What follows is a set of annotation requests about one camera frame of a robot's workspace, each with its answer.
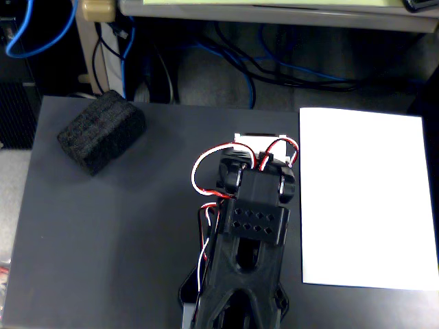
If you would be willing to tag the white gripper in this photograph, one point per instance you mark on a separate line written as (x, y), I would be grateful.
(261, 138)

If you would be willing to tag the black foam cube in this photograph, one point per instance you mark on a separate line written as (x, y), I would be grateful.
(99, 133)

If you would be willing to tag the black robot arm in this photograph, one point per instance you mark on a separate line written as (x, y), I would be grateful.
(257, 192)

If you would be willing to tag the white paper sheet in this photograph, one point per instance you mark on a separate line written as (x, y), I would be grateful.
(363, 198)

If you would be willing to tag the white desk leg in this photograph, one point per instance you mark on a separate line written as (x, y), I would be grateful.
(87, 51)

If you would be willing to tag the beige plastic block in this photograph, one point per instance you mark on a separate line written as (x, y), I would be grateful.
(97, 10)

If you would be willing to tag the black device on desk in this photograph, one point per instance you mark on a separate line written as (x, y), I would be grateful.
(422, 4)

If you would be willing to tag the black computer tower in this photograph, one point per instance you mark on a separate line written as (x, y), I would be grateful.
(13, 113)

